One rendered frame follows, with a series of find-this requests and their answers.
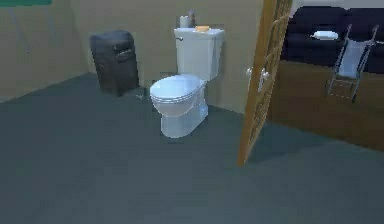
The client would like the white pillow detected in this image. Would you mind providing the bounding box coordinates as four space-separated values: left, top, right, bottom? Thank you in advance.
310 30 340 41

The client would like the silver door handle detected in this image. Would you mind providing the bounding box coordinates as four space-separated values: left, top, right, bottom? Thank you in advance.
245 66 270 92

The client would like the white toilet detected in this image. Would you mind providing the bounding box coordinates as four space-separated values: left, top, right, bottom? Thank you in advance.
149 27 226 139

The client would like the green wall shelf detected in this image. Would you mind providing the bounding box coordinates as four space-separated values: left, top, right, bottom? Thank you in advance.
0 0 54 8

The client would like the wooden room door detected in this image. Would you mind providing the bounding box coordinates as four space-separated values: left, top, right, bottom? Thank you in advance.
236 0 294 168

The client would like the black waste bin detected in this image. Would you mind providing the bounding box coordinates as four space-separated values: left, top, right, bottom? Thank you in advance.
89 29 140 97

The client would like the dark blue sofa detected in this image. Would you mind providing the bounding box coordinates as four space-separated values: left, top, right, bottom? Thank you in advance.
280 5 384 75

